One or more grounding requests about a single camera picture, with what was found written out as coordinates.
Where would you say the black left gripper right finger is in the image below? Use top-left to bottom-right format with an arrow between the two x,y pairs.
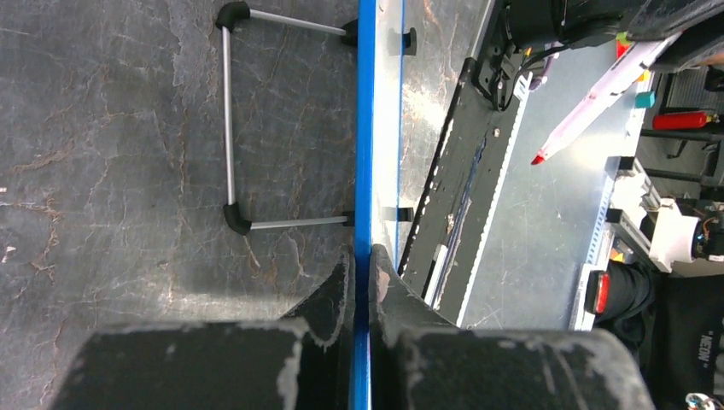
369,244 -> 654,409

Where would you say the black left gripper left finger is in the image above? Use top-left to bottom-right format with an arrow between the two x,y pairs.
52,250 -> 355,409

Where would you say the blue framed whiteboard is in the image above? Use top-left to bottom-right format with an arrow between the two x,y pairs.
215,0 -> 418,410

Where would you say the red white marker pen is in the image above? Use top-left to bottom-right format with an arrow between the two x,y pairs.
531,31 -> 682,166

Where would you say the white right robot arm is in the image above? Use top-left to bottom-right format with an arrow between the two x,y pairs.
493,0 -> 723,73

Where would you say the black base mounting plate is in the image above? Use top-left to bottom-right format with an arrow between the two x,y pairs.
399,58 -> 528,321

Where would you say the person in black clothes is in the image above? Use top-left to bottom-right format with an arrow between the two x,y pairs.
594,261 -> 723,409

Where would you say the red fire extinguisher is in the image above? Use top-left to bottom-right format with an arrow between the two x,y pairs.
651,111 -> 720,131

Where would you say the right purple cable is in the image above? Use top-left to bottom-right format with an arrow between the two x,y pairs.
528,42 -> 563,91

